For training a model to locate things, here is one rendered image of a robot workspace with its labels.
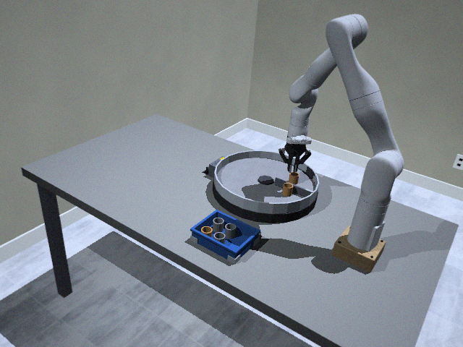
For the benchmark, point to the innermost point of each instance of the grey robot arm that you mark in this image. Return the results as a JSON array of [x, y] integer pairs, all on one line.
[[368, 108]]

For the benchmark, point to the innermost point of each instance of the blue plastic crate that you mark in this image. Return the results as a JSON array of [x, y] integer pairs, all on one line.
[[246, 236]]

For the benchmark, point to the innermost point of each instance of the grey metal bushing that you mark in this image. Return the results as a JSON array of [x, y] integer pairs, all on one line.
[[219, 237], [218, 225], [230, 230]]

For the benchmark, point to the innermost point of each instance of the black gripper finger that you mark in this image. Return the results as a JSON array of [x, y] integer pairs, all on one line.
[[289, 161], [302, 160]]

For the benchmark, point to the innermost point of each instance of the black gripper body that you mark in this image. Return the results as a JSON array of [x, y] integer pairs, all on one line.
[[295, 147]]

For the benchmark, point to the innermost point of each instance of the bronze bushing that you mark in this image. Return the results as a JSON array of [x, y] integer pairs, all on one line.
[[207, 231], [293, 178], [287, 189]]

